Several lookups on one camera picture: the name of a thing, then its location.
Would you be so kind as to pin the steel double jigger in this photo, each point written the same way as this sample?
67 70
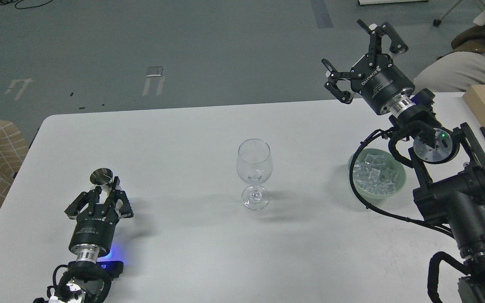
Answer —
104 180

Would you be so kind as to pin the seated person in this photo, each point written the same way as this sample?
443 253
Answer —
460 69

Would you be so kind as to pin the clear wine glass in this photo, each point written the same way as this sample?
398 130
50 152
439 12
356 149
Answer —
254 166

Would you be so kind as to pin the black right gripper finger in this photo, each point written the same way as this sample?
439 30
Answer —
375 50
333 77

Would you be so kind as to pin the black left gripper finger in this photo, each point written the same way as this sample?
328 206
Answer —
118 199
84 199

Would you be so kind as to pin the office chair base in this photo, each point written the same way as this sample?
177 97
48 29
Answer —
438 21

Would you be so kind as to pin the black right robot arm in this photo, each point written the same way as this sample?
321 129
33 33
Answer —
449 164

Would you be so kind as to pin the clear ice cubes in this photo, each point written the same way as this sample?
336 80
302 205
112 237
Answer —
373 175

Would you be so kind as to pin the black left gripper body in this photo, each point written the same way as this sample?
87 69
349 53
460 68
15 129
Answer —
97 230

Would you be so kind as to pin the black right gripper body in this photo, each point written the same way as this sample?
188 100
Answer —
379 83

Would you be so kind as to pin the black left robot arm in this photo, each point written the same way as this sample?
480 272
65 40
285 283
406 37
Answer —
87 279

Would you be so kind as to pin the green bowl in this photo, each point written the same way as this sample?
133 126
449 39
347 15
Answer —
390 159

